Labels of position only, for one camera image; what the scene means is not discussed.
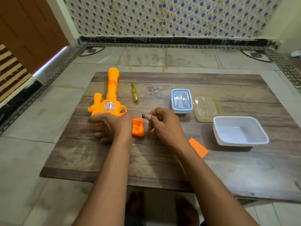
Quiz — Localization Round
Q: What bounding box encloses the yellow screwdriver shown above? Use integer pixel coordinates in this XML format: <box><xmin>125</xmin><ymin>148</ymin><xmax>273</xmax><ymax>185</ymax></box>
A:
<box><xmin>131</xmin><ymin>80</ymin><xmax>139</xmax><ymax>103</ymax></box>

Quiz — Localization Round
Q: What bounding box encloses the clear yellowish container lid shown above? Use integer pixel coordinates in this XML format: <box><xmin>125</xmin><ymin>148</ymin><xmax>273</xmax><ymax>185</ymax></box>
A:
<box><xmin>193</xmin><ymin>94</ymin><xmax>223</xmax><ymax>123</ymax></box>

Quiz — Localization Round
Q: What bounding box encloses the orange toy gun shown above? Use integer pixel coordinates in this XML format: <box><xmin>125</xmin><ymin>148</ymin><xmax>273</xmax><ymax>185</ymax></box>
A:
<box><xmin>88</xmin><ymin>67</ymin><xmax>145</xmax><ymax>137</ymax></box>

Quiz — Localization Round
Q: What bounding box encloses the person's left hand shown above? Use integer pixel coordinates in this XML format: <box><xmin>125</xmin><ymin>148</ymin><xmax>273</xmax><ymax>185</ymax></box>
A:
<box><xmin>88</xmin><ymin>112</ymin><xmax>134</xmax><ymax>144</ymax></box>

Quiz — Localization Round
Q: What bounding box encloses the orange battery cover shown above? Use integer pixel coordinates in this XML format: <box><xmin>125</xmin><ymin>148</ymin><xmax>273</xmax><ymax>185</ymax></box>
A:
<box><xmin>188</xmin><ymin>137</ymin><xmax>209</xmax><ymax>159</ymax></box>

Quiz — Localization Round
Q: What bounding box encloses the white plastic container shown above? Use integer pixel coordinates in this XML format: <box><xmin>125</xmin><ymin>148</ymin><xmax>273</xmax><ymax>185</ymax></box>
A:
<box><xmin>213</xmin><ymin>116</ymin><xmax>270</xmax><ymax>147</ymax></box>

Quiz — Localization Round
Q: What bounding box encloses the person's right forearm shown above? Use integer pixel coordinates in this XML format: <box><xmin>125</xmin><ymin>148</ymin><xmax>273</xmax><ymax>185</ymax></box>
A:
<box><xmin>174</xmin><ymin>141</ymin><xmax>259</xmax><ymax>226</ymax></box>

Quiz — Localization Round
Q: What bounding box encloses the person's left forearm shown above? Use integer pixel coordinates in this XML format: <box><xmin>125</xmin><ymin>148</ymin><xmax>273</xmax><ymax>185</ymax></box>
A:
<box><xmin>72</xmin><ymin>138</ymin><xmax>133</xmax><ymax>226</ymax></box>

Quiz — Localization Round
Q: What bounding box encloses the person's right hand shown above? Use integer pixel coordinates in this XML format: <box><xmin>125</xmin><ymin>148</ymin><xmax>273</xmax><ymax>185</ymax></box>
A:
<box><xmin>144</xmin><ymin>107</ymin><xmax>189</xmax><ymax>151</ymax></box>

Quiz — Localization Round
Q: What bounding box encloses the brown wooden door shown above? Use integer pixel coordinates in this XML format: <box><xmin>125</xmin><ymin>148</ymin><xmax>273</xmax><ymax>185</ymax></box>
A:
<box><xmin>0</xmin><ymin>0</ymin><xmax>69</xmax><ymax>75</ymax></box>

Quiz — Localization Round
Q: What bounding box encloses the wooden slatted panel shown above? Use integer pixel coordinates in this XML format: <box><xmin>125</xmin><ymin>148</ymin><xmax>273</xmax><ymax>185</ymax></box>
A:
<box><xmin>0</xmin><ymin>43</ymin><xmax>32</xmax><ymax>104</ymax></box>

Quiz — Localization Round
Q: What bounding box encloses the small clear blue-lidded container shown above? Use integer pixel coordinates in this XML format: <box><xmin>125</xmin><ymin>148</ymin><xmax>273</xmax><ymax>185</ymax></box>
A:
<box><xmin>171</xmin><ymin>89</ymin><xmax>194</xmax><ymax>114</ymax></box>

